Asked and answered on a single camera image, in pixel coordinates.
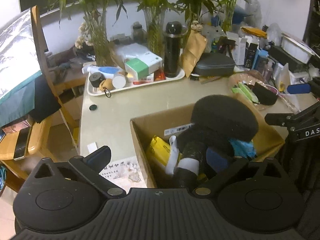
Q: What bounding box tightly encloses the black neck pillow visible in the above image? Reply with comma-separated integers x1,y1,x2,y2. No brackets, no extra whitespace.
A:
172,125,234,191

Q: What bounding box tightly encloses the yellow duck wipes pack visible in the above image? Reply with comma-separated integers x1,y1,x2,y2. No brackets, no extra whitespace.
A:
146,136,170,168

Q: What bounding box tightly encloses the green wet wipes pack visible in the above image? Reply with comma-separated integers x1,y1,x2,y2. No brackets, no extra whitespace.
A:
231,82,260,104

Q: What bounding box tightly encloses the brown cardboard box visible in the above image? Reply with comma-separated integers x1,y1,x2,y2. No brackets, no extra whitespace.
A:
130,93,285,188

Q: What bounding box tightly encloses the black foam block on plate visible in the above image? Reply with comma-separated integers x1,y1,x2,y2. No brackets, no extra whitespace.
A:
252,82,278,106

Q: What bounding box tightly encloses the dark green round cap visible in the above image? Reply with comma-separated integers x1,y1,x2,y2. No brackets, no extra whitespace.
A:
89,104,98,111

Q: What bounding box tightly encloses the wooden chair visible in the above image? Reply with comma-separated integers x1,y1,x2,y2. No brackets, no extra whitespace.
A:
0,4,81,185

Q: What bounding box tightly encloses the tan silicone pouch with carabiner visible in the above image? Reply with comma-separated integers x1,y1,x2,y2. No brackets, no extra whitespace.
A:
99,79,114,98

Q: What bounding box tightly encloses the white pill bottle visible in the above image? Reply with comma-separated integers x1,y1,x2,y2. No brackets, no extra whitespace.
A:
112,72,126,89

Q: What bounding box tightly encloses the white plastic tray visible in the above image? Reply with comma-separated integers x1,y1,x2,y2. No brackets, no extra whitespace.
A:
86,68,185,96

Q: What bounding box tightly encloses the white blue spray bottle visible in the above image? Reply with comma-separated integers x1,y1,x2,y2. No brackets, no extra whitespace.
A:
81,65,121,79

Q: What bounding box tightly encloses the grey zippered hard case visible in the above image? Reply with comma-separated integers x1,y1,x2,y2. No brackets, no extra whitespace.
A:
193,53,235,76

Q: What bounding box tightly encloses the green white tissue box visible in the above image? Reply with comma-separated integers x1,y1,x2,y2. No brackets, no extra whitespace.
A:
125,51,163,80

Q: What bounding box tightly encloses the glass vase with bamboo left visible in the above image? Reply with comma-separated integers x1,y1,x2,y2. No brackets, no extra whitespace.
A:
89,9,113,66

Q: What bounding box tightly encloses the glass vase with bamboo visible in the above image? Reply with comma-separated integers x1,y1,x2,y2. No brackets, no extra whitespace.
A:
221,1,236,33
143,7,165,57
184,4,201,30
89,9,113,66

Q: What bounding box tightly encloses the red packet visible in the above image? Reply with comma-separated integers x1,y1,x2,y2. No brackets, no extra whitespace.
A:
133,69,166,85

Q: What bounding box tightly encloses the glass vase with bamboo far right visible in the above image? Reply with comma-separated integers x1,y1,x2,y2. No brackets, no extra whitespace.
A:
221,1,236,33

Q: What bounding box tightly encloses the brown paper bag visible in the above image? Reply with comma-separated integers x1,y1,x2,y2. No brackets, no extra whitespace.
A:
180,30,207,77

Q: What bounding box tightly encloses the black thermos bottle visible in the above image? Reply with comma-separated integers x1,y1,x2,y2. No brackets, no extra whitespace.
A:
164,21,187,78

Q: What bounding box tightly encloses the glass vase with bamboo middle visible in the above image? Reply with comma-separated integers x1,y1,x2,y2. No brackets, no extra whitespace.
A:
143,7,165,57

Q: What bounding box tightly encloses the small black tripod camera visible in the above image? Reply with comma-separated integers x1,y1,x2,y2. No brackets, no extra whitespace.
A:
218,36,235,58

